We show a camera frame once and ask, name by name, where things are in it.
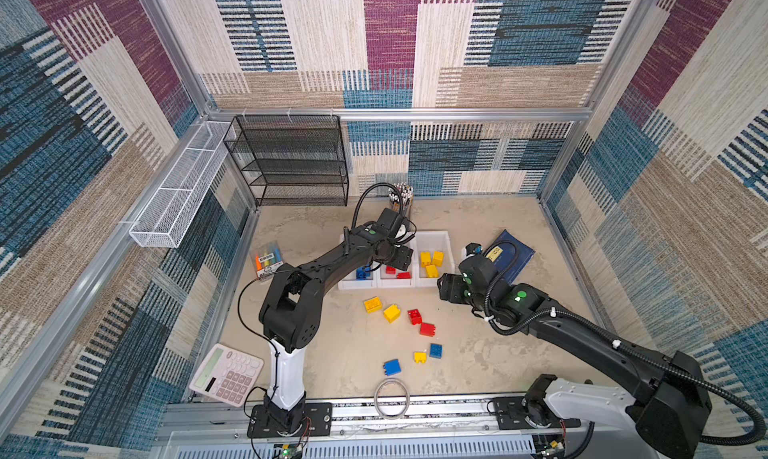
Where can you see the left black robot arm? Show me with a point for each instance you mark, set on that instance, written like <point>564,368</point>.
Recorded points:
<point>292,308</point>

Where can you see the blue brick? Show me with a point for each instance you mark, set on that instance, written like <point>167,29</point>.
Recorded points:
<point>392,367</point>
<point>435,351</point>
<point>363,274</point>

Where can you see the marker pen pack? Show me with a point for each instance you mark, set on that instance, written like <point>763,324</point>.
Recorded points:
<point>266,258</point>

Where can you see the white wire mesh basket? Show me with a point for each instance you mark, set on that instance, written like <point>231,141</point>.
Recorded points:
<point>167,217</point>

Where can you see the right white bin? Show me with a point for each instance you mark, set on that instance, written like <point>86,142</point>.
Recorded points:
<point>431,241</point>

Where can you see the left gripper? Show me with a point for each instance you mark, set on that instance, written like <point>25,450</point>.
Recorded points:
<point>404,258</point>

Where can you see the middle white bin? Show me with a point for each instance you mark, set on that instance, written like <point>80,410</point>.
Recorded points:
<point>389,277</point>

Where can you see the pink white calculator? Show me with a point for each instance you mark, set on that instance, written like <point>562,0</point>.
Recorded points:
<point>226,375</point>

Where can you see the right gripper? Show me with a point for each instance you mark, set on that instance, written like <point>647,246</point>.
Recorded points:
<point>451,284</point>

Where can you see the black wire shelf rack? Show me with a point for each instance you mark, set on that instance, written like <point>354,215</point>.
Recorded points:
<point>291,160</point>

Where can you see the white bin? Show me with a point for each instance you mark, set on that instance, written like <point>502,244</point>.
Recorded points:
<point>431,241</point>
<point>349,283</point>
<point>389,277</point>

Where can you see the cup of coloured pencils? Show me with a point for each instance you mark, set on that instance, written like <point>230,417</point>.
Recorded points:
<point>403,196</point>

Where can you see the left white bin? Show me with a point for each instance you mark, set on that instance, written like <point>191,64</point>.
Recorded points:
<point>349,283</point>

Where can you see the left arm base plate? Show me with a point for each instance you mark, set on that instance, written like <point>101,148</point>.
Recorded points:
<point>270,421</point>

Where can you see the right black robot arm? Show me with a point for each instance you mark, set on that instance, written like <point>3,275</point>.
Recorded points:
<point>664,399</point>

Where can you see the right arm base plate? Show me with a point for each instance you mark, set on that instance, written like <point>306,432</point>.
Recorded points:
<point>516,413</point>

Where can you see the blue book yellow label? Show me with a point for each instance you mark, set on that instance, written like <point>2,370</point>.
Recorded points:
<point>509,255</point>

